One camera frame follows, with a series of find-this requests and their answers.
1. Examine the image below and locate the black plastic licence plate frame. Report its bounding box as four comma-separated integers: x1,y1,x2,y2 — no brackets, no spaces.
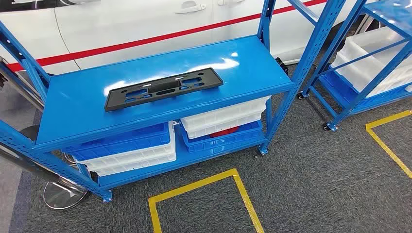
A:
103,67,224,112

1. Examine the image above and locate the blue metal shelf rack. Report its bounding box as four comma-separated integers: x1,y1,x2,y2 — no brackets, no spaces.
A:
0,0,346,203

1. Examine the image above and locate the blue shelf rack on casters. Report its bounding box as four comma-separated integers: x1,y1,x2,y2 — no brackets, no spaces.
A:
296,0,412,133

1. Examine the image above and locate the white plastic crate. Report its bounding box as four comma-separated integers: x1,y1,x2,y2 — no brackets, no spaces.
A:
74,123,177,169
330,26,412,98
186,111,266,140
180,96,272,131
90,153,177,177

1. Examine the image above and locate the red item in crate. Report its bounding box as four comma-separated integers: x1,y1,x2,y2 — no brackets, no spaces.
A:
209,126,240,138

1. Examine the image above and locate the blue plastic crate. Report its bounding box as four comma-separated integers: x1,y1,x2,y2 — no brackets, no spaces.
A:
63,122,171,162
181,120,264,154
323,69,412,108

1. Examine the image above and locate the black ribbed floor object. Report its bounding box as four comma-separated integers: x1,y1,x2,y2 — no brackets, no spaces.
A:
274,57,290,77

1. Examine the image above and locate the red barrier belt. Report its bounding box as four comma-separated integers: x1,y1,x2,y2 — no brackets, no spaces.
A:
6,0,327,72

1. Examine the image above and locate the white car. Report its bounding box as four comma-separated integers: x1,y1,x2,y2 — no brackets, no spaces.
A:
0,0,377,75

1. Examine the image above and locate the chrome stanchion post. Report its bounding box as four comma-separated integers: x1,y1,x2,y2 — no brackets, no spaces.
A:
0,146,89,210
0,59,45,112

